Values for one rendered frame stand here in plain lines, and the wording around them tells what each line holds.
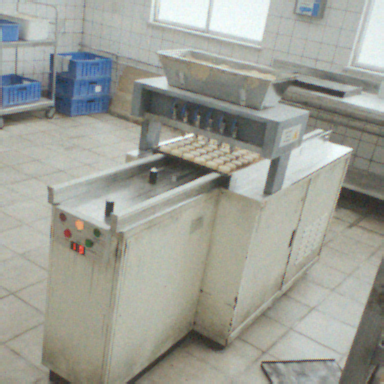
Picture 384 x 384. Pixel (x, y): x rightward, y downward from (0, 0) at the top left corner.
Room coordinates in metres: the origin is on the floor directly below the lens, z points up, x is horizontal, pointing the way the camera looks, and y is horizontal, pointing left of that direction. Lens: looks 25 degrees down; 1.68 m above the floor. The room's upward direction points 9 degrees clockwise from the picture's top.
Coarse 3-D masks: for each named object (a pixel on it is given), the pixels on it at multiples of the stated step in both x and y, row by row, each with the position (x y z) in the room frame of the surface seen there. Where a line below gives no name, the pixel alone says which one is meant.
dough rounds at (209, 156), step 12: (168, 144) 2.56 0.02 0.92; (180, 144) 2.59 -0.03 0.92; (192, 144) 2.62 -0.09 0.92; (204, 144) 2.66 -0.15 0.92; (216, 144) 2.69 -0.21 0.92; (180, 156) 2.47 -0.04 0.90; (192, 156) 2.44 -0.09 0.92; (204, 156) 2.46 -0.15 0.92; (216, 156) 2.50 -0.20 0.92; (228, 156) 2.52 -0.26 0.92; (240, 156) 2.57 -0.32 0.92; (252, 156) 2.58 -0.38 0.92; (216, 168) 2.37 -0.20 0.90; (228, 168) 2.34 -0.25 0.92; (240, 168) 2.43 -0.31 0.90
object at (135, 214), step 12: (312, 132) 3.32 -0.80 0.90; (204, 180) 2.21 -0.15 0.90; (216, 180) 2.30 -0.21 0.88; (228, 180) 2.40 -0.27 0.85; (168, 192) 2.01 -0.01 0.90; (180, 192) 2.04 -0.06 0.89; (192, 192) 2.13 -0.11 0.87; (204, 192) 2.22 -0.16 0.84; (144, 204) 1.86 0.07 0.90; (156, 204) 1.91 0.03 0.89; (168, 204) 1.98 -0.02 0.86; (120, 216) 1.72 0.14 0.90; (132, 216) 1.78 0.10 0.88; (144, 216) 1.85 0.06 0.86; (120, 228) 1.73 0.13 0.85
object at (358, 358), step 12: (372, 288) 0.65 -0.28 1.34; (372, 300) 0.65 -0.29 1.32; (372, 312) 0.65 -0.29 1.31; (360, 324) 0.65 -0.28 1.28; (372, 324) 0.64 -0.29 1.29; (360, 336) 0.65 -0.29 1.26; (372, 336) 0.64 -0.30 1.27; (360, 348) 0.65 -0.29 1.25; (372, 348) 0.64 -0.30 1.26; (348, 360) 0.65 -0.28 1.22; (360, 360) 0.64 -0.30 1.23; (372, 360) 0.66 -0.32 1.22; (348, 372) 0.65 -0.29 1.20; (360, 372) 0.64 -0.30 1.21
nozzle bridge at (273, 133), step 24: (144, 96) 2.59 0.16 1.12; (168, 96) 2.60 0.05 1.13; (192, 96) 2.45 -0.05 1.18; (144, 120) 2.68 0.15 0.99; (168, 120) 2.53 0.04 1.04; (192, 120) 2.52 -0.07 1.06; (216, 120) 2.46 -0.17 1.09; (240, 120) 2.40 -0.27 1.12; (264, 120) 2.26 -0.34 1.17; (288, 120) 2.31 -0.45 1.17; (144, 144) 2.67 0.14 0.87; (240, 144) 2.34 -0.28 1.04; (264, 144) 2.25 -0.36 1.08; (288, 144) 2.37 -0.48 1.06; (264, 192) 2.33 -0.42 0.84
